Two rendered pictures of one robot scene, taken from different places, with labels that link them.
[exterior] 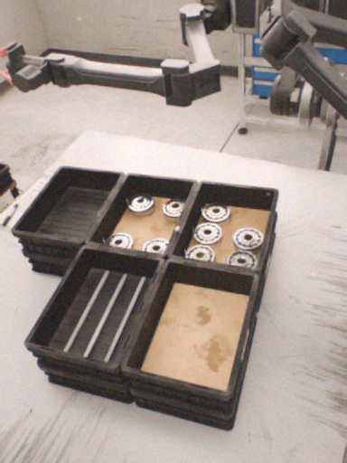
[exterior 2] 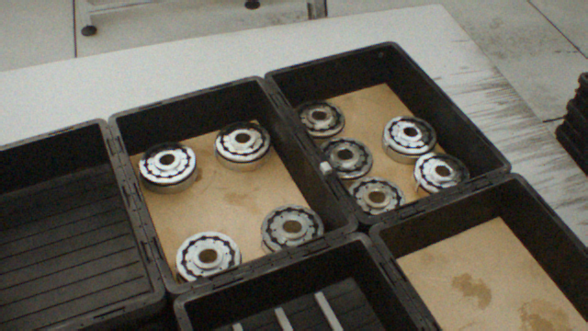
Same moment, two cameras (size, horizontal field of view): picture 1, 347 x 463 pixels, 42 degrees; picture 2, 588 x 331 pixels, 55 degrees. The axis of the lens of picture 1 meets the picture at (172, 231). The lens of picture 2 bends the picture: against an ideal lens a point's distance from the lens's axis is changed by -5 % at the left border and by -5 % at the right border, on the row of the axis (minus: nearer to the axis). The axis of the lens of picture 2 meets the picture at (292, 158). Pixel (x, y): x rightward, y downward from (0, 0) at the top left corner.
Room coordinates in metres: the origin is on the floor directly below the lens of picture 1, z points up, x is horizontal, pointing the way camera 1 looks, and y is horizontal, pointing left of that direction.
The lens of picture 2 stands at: (0.72, 0.52, 1.63)
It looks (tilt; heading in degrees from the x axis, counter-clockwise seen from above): 46 degrees down; 309
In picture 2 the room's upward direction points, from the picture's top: 2 degrees clockwise
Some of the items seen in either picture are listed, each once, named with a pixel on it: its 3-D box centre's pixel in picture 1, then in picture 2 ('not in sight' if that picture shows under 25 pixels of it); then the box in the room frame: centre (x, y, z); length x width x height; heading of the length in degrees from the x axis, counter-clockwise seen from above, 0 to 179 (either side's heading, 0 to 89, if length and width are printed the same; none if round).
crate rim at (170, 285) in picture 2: (145, 212); (221, 171); (1.22, 0.09, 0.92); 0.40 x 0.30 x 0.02; 156
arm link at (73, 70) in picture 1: (117, 76); not in sight; (1.19, 0.08, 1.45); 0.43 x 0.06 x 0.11; 58
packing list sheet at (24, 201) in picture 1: (35, 203); not in sight; (1.65, 0.60, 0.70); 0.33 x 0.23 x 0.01; 148
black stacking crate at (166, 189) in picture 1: (146, 222); (223, 191); (1.22, 0.09, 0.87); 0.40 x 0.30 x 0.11; 156
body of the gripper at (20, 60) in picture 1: (25, 65); not in sight; (1.36, 0.35, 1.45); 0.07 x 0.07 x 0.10; 58
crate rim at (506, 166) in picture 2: (226, 223); (380, 122); (1.10, -0.18, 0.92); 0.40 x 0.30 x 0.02; 156
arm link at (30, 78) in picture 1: (42, 76); not in sight; (1.28, 0.29, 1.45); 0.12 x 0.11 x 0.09; 58
